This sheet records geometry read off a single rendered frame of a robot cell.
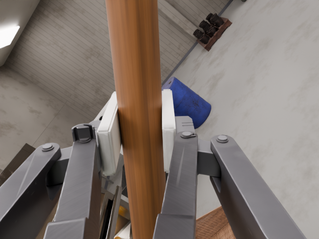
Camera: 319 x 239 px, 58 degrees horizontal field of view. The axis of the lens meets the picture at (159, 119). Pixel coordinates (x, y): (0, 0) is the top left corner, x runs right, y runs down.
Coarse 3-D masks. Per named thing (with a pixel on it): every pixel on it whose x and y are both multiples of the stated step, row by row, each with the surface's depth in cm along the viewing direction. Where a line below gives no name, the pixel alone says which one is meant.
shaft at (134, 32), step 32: (128, 0) 15; (128, 32) 16; (128, 64) 17; (128, 96) 18; (160, 96) 19; (128, 128) 19; (160, 128) 19; (128, 160) 20; (160, 160) 20; (128, 192) 22; (160, 192) 21
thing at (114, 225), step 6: (120, 186) 200; (120, 192) 195; (120, 198) 190; (108, 210) 202; (108, 216) 192; (114, 216) 174; (108, 222) 182; (114, 222) 170; (114, 228) 166; (114, 234) 163
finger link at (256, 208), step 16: (224, 144) 14; (224, 160) 13; (240, 160) 13; (224, 176) 13; (240, 176) 12; (256, 176) 12; (224, 192) 13; (240, 192) 11; (256, 192) 11; (272, 192) 11; (224, 208) 13; (240, 208) 11; (256, 208) 10; (272, 208) 10; (240, 224) 11; (256, 224) 10; (272, 224) 9; (288, 224) 9
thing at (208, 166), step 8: (176, 120) 18; (184, 120) 18; (176, 128) 18; (184, 128) 17; (192, 128) 17; (200, 144) 16; (208, 144) 16; (200, 152) 15; (208, 152) 15; (200, 160) 15; (208, 160) 15; (216, 160) 15; (200, 168) 15; (208, 168) 15; (216, 168) 15; (216, 176) 15
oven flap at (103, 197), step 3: (105, 192) 202; (102, 195) 201; (105, 195) 199; (102, 198) 198; (105, 198) 196; (102, 201) 196; (105, 201) 194; (102, 204) 191; (102, 207) 188; (102, 210) 186; (102, 213) 183; (102, 216) 182
